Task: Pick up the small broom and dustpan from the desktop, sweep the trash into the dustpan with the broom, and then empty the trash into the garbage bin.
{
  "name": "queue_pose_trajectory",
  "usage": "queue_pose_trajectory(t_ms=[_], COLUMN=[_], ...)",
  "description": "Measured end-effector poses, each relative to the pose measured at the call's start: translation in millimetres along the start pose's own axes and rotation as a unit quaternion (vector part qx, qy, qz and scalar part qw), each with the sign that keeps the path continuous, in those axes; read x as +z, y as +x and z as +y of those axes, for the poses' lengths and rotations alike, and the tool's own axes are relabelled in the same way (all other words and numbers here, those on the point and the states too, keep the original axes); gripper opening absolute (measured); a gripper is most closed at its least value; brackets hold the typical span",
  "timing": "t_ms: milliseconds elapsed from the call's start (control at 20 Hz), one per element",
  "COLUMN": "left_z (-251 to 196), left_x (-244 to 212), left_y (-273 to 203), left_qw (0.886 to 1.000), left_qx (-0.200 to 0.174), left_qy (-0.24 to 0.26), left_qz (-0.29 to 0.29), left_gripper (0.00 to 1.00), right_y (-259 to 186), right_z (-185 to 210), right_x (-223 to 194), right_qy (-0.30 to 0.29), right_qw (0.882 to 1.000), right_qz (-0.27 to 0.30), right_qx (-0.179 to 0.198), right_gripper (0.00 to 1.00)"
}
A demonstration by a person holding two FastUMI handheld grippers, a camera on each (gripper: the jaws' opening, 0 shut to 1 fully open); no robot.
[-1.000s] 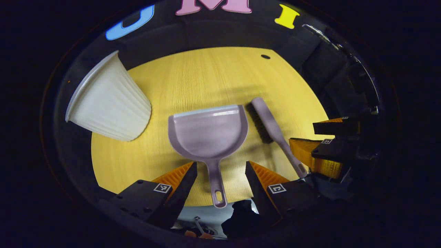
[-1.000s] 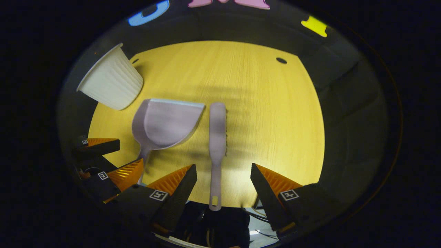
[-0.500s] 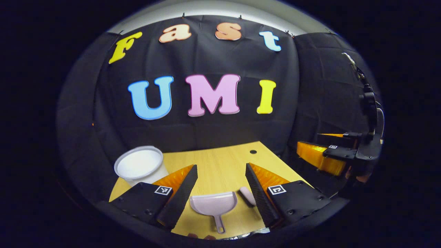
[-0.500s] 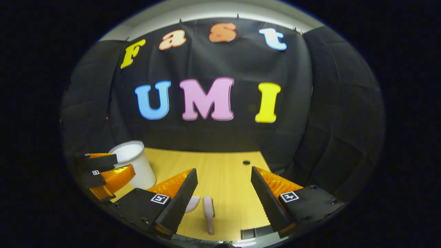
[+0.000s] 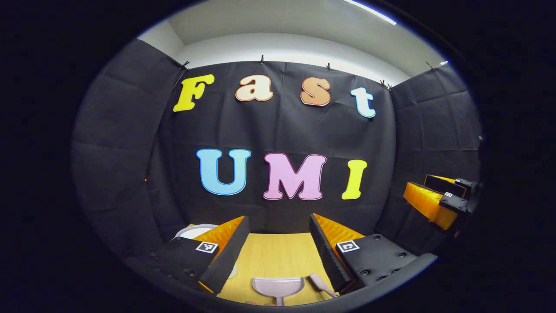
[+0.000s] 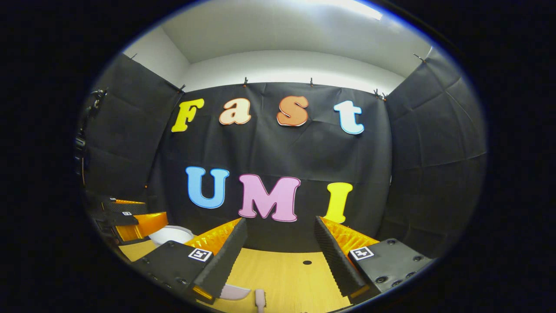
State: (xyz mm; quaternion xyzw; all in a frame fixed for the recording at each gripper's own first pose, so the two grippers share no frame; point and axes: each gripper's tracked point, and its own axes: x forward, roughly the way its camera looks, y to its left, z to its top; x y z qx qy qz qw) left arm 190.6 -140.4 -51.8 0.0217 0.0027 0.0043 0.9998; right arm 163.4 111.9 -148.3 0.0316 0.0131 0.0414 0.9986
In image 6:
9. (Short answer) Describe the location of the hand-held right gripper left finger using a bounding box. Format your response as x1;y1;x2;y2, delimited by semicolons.
130;217;249;305

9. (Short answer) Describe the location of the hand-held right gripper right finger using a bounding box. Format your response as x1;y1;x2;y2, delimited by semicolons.
314;216;435;305

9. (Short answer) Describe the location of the pale pink dustpan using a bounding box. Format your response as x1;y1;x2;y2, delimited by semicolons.
219;283;252;300

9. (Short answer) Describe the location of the white ribbed garbage bin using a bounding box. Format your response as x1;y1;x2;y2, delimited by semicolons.
149;225;195;247

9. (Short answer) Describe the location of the wooden desktop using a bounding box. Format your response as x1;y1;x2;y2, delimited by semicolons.
118;237;352;313

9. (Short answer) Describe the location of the dark metal stand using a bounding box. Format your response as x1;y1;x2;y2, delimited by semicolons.
74;88;108;183

